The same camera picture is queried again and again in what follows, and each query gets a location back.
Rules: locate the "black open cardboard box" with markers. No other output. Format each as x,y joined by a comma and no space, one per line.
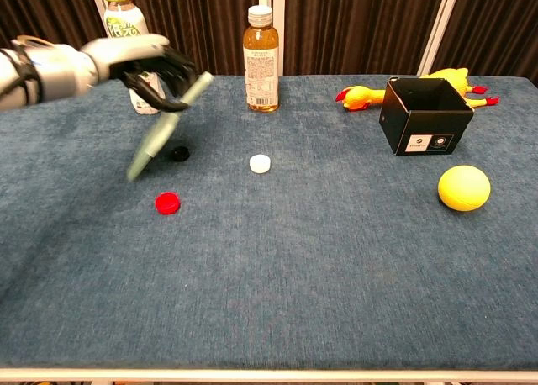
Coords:
424,120

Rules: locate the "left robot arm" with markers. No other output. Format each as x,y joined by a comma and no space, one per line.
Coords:
40,74

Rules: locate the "white-capped amber tea bottle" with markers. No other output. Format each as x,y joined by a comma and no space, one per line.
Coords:
261,61

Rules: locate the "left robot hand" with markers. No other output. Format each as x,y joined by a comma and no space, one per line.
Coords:
143,72

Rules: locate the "blue table mat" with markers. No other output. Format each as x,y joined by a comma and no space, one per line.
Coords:
269,242

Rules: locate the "dark pleated curtain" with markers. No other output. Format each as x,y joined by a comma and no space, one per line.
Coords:
357,23

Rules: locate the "black bottle cap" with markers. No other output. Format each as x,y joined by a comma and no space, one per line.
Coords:
181,153

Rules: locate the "yellow ball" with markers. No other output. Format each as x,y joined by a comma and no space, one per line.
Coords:
464,188

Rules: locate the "white bottle cap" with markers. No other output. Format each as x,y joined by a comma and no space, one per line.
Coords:
260,163

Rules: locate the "yellow rubber chicken toy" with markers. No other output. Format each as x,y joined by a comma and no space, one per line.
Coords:
365,97

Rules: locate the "red bottle cap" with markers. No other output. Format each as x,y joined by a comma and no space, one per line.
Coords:
167,203

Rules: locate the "yellow-capped green-label bottle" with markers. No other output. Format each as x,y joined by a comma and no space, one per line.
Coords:
130,44

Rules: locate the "white partition frame post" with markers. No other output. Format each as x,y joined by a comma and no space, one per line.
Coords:
271,27

